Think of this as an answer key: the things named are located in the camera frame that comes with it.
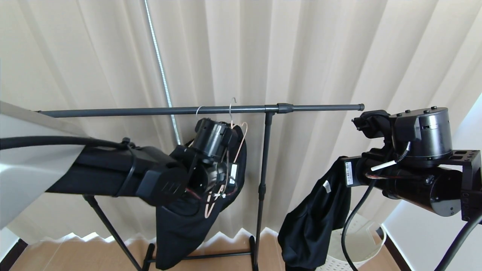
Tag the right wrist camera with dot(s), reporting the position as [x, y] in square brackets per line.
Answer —
[371, 122]

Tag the black garment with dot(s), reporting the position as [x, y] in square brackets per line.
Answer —
[312, 226]

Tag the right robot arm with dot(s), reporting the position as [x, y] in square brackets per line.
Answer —
[429, 131]

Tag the black clothes rack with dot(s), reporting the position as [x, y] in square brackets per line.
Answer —
[301, 108]

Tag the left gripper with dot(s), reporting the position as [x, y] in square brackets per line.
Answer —
[218, 177]

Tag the beige curtain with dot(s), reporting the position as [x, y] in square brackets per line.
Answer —
[339, 45]

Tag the pink clothes hanger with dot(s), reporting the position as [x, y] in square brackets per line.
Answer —
[197, 112]
[205, 210]

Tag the white laundry basket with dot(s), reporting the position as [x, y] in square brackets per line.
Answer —
[365, 241]

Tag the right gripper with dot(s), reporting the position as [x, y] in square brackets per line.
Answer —
[414, 184]

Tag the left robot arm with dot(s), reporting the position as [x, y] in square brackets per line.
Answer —
[105, 173]

